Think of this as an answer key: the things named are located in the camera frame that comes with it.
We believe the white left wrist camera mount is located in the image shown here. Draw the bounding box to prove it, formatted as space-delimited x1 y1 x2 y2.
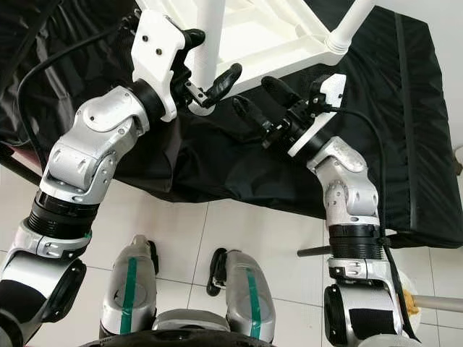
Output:
132 9 187 122

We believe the white plastic table top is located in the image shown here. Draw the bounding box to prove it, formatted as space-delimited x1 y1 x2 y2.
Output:
137 0 352 95

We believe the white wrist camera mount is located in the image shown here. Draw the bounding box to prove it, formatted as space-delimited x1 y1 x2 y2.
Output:
288 74 348 158
132 9 187 122

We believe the grey metal tube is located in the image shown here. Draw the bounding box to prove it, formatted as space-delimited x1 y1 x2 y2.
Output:
412 295 463 313

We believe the white plate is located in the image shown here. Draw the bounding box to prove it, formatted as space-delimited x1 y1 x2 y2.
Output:
402 271 425 326

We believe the yellow crumpled cloth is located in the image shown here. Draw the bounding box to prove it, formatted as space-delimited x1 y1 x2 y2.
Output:
404 286 420 313

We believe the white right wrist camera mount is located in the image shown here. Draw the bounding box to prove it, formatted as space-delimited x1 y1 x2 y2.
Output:
288 74 348 158

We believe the black metal frame bar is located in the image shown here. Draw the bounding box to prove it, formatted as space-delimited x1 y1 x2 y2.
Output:
0 145 44 178
297 246 334 257

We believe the silver left robot leg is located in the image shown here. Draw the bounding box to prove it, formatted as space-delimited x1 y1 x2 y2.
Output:
101 235 160 339

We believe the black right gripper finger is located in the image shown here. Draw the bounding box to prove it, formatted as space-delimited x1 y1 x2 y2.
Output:
260 76 302 111
231 95 277 136

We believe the black cloth table cover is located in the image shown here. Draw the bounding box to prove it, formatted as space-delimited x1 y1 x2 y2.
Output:
0 0 463 249

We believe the silver robot leg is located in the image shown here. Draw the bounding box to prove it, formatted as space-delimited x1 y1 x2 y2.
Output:
206 248 276 343
101 235 160 339

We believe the silver right robot leg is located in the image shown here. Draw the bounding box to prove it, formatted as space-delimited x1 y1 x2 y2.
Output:
206 248 276 343

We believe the black robot torso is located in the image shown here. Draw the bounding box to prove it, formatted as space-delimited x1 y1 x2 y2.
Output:
80 318 330 347

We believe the red seat edge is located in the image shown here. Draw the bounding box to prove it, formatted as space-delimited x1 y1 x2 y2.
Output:
14 148 44 171

